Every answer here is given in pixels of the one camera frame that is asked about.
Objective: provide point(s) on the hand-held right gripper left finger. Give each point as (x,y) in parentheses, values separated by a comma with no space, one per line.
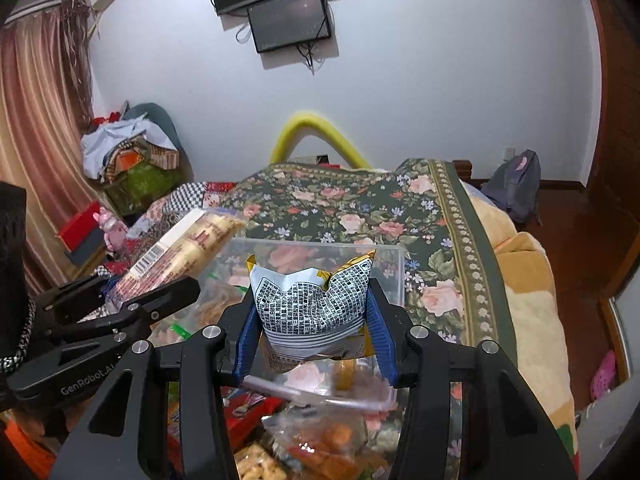
(244,341)

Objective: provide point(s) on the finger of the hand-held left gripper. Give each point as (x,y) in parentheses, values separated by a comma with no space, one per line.
(150,300)
(75,292)

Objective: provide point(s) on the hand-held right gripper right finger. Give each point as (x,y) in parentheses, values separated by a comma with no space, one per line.
(382,341)

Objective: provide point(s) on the clear biscuit packet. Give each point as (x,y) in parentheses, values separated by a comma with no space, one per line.
(180,247)

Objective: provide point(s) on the white black-print snack packet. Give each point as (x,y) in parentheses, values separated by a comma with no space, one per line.
(307,305)

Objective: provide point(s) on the clear plastic container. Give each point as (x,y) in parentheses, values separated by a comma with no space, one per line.
(320,252)

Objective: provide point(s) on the red box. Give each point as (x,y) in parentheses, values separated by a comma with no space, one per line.
(80,227)

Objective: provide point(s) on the red snack packet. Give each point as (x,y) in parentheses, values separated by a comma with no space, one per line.
(247,407)

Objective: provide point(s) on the orange cloth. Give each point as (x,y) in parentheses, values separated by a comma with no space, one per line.
(27,442)

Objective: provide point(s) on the pink toy figure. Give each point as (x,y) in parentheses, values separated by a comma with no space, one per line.
(114,232)

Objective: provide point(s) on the clear bag of orange crackers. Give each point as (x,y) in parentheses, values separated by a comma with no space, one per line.
(325,435)

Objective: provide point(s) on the bag of yellow crackers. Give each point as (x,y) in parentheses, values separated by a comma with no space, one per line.
(255,465)

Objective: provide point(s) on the floral blanket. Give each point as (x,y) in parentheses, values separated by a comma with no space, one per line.
(360,210)

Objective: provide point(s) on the pile of clothes and bags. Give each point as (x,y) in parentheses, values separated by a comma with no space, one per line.
(135,160)

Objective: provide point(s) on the beige fleece blanket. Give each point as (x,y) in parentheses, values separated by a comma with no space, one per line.
(530,285)

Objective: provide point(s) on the striped pink curtain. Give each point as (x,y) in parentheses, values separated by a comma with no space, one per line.
(35,135)

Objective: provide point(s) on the grey-blue chair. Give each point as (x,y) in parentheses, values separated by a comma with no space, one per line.
(162,120)

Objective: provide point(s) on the grey backpack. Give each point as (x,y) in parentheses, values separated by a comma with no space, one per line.
(517,185)

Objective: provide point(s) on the pink slipper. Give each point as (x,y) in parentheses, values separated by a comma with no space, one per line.
(604,375)

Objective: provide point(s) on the yellow foam tube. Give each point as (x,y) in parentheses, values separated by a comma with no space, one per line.
(320,122)

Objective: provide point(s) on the wooden door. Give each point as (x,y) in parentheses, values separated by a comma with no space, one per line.
(617,110)

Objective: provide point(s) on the wall socket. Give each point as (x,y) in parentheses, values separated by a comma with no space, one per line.
(508,152)

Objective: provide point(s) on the small black wall screen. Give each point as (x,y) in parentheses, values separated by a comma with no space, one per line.
(290,20)

